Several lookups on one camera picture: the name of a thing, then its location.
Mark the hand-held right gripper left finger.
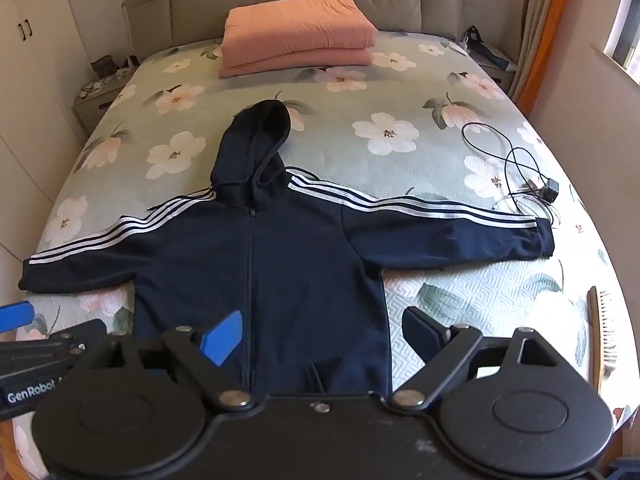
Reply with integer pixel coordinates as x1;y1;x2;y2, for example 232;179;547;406
95;310;253;411

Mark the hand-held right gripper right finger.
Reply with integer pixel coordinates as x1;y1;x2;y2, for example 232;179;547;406
392;306;566;409

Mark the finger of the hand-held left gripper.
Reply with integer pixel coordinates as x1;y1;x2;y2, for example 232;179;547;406
46;318;107;357
0;301;35;334

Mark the navy striped hoodie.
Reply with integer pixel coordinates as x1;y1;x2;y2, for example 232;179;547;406
19;100;557;396

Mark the wooden hairbrush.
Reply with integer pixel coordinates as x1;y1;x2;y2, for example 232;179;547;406
584;285;622;397

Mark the grey nightstand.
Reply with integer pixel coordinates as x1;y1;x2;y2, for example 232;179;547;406
72;75;137;137
465;42;519;95

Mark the white wardrobe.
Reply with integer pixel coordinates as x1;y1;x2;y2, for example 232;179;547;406
0;0;133;261

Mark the bed with floral bedspread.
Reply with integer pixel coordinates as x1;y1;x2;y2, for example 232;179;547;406
12;30;632;480

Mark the clutter of dark items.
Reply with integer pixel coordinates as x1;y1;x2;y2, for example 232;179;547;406
464;25;517;70

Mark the folded pink blanket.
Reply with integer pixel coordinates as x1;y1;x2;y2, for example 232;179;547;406
218;0;378;79

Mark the orange curtain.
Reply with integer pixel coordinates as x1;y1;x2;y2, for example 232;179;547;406
515;0;572;113

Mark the window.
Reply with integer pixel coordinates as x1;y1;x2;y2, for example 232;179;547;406
602;0;640;82

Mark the white cable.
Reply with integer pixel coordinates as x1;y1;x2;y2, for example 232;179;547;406
491;186;551;224

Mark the black cable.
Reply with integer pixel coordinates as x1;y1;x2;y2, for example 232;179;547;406
462;121;562;222

